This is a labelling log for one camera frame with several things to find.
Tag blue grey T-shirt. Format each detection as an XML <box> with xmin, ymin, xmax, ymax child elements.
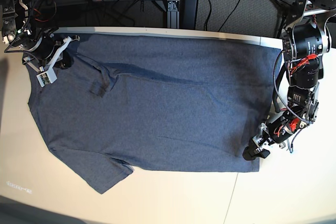
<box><xmin>28</xmin><ymin>34</ymin><xmax>279</xmax><ymax>194</ymax></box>

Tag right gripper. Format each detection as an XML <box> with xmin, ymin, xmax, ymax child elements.
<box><xmin>22</xmin><ymin>35</ymin><xmax>80</xmax><ymax>69</ymax></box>

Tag aluminium table leg profile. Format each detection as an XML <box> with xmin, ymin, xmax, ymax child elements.
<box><xmin>166</xmin><ymin>0</ymin><xmax>180</xmax><ymax>29</ymax></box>

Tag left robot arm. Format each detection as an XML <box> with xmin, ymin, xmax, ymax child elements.
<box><xmin>243</xmin><ymin>0</ymin><xmax>335</xmax><ymax>161</ymax></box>

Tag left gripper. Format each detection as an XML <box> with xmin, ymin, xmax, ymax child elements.
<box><xmin>243</xmin><ymin>115</ymin><xmax>294</xmax><ymax>161</ymax></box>

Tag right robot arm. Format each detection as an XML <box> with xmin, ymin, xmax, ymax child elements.
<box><xmin>1</xmin><ymin>0</ymin><xmax>63</xmax><ymax>71</ymax></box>

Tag black power adapter brick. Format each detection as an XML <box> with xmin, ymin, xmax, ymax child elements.
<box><xmin>180</xmin><ymin>0</ymin><xmax>198</xmax><ymax>30</ymax></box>

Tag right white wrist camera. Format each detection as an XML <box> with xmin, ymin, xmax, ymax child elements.
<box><xmin>36</xmin><ymin>67</ymin><xmax>57</xmax><ymax>88</ymax></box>

